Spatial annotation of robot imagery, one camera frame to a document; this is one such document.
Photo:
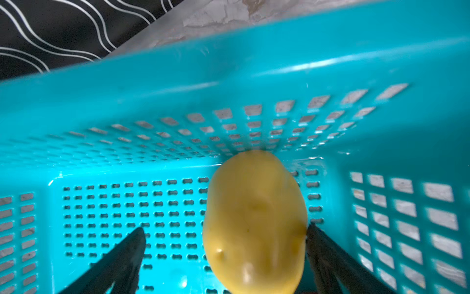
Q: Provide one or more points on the yellow potato toy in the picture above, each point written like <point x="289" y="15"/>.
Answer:
<point x="255" y="225"/>

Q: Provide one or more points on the teal plastic basket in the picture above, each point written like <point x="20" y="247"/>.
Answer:
<point x="368" y="107"/>

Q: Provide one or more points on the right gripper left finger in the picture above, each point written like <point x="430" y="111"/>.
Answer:
<point x="118" y="270"/>

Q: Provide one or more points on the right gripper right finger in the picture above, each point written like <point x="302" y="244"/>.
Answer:
<point x="334" y="269"/>

